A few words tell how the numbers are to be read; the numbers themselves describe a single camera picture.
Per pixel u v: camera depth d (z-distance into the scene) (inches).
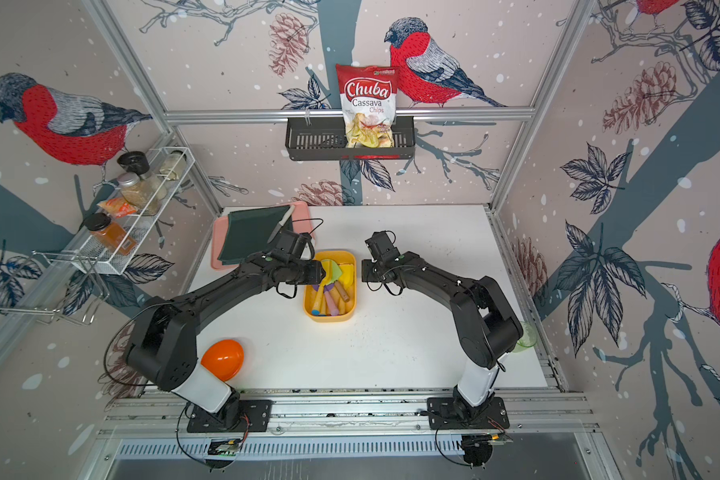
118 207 27.5
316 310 34.3
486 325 18.4
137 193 28.1
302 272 30.1
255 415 28.7
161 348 17.4
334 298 36.5
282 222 45.1
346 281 38.7
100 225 24.4
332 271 38.5
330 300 35.5
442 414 28.6
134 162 29.1
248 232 45.0
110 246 26.6
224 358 31.3
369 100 32.5
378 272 31.1
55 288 23.2
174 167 33.4
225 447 27.9
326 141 42.1
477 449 26.6
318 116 37.0
